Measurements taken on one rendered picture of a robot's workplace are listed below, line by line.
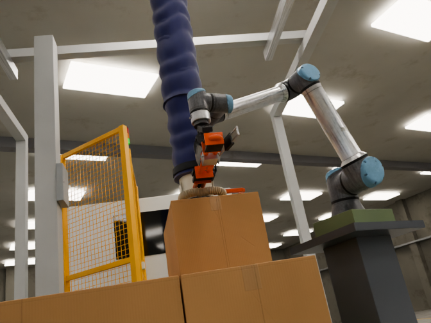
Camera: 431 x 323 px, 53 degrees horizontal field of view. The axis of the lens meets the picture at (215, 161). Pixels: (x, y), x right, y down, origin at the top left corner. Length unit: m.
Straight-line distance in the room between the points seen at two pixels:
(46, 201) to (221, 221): 1.83
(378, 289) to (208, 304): 1.21
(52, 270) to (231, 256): 1.72
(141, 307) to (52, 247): 2.15
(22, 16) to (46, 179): 2.50
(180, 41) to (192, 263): 1.30
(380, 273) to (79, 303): 1.52
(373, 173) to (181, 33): 1.32
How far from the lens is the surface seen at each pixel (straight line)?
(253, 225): 1.92
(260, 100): 2.33
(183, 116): 2.32
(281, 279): 1.28
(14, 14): 5.49
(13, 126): 5.83
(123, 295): 1.24
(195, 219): 1.88
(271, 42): 4.73
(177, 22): 2.66
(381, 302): 2.28
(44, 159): 3.56
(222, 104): 2.03
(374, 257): 2.32
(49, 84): 3.87
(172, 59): 2.51
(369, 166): 2.30
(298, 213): 5.76
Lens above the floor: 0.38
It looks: 22 degrees up
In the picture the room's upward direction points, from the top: 10 degrees counter-clockwise
